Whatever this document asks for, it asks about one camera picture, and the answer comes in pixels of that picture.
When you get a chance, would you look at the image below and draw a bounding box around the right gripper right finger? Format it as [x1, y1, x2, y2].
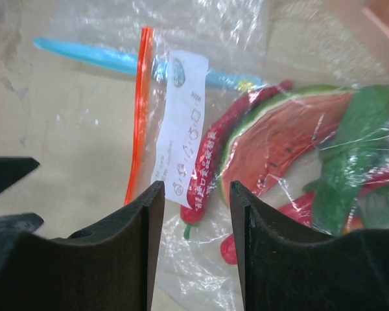
[230, 181, 389, 310]

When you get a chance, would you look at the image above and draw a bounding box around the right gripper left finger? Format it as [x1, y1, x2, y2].
[0, 181, 165, 310]

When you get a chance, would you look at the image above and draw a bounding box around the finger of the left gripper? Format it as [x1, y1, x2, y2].
[0, 157, 40, 193]
[0, 213, 44, 235]

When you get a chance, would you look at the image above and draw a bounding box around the red fake chili pepper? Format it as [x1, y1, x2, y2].
[180, 80, 292, 240]

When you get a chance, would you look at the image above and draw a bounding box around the zip bag with fake fruit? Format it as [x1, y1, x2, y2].
[33, 1, 270, 92]

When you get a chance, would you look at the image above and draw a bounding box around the zip bag with orange watermelon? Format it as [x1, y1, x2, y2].
[123, 27, 389, 311]

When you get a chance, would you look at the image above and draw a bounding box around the orange desk organizer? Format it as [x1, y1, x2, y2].
[359, 0, 389, 78]

